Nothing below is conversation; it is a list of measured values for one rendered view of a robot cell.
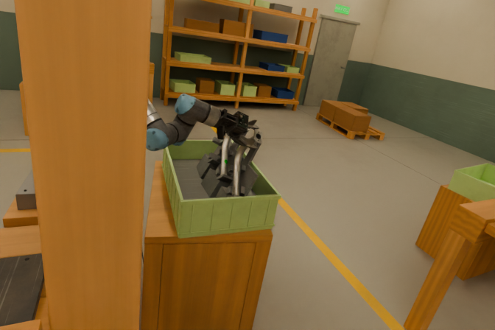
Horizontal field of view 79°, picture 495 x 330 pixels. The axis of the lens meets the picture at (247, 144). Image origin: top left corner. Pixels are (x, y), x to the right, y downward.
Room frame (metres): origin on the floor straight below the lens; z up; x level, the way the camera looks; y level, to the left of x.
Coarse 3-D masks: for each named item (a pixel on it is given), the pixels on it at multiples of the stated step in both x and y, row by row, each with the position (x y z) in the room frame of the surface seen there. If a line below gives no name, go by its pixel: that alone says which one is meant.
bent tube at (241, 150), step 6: (258, 132) 1.18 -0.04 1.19; (258, 138) 1.18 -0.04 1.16; (240, 150) 1.20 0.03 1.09; (240, 156) 1.20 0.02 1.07; (234, 162) 1.18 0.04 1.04; (240, 162) 1.19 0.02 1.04; (234, 168) 1.16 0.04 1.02; (240, 168) 1.17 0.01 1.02; (234, 174) 1.14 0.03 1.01; (234, 180) 1.11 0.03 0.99; (234, 186) 1.09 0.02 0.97; (234, 192) 1.07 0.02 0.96
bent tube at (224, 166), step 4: (248, 120) 1.36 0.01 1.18; (228, 136) 1.36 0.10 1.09; (224, 140) 1.36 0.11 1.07; (228, 140) 1.36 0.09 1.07; (224, 144) 1.34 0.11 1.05; (228, 144) 1.36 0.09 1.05; (224, 148) 1.33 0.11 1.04; (224, 152) 1.31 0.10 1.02; (224, 156) 1.29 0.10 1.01; (224, 160) 1.28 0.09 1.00; (224, 164) 1.26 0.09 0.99; (224, 168) 1.24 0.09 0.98; (224, 172) 1.22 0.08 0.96
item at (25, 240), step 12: (0, 228) 0.73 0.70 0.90; (12, 228) 0.73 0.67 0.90; (24, 228) 0.74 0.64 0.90; (36, 228) 0.75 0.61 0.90; (0, 240) 0.68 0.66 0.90; (12, 240) 0.69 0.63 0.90; (24, 240) 0.69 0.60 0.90; (36, 240) 0.70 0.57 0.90; (0, 252) 0.64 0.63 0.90; (12, 252) 0.64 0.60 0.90; (24, 252) 0.65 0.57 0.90; (36, 252) 0.66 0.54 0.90
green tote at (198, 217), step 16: (192, 144) 1.56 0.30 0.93; (208, 144) 1.59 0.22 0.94; (176, 176) 1.12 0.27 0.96; (176, 192) 1.05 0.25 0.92; (256, 192) 1.29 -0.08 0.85; (272, 192) 1.16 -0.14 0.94; (176, 208) 1.03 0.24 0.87; (192, 208) 0.96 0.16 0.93; (208, 208) 0.99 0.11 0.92; (224, 208) 1.01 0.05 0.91; (240, 208) 1.04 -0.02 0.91; (256, 208) 1.07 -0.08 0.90; (272, 208) 1.10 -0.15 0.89; (176, 224) 0.98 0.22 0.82; (192, 224) 0.97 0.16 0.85; (208, 224) 0.99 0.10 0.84; (224, 224) 1.02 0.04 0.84; (240, 224) 1.05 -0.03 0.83; (256, 224) 1.08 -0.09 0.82; (272, 224) 1.11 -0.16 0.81
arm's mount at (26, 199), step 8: (32, 176) 1.02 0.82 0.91; (24, 184) 0.95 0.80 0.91; (32, 184) 0.96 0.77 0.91; (24, 192) 0.90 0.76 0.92; (32, 192) 0.91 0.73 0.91; (16, 200) 0.88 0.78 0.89; (24, 200) 0.89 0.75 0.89; (32, 200) 0.90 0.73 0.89; (24, 208) 0.89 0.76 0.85; (32, 208) 0.90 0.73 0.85
